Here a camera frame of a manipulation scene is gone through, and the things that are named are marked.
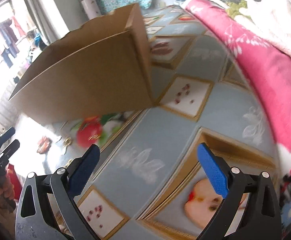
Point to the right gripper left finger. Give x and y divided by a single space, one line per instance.
35 218

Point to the gold hair clip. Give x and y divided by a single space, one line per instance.
66 143

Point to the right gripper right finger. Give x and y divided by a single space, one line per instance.
261 217

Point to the fruit pattern bed sheet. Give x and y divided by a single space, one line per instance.
148 183

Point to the pink floral blanket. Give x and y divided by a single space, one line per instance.
266 68

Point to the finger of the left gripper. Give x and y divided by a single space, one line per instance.
6 135
9 151

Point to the brown cardboard box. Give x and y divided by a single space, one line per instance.
101 68

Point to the white rolled paper tube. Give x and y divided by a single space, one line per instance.
91 9

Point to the grey window curtain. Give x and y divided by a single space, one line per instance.
55 18

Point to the person's left hand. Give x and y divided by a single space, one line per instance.
6 193

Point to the white fluffy blanket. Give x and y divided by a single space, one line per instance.
270 20

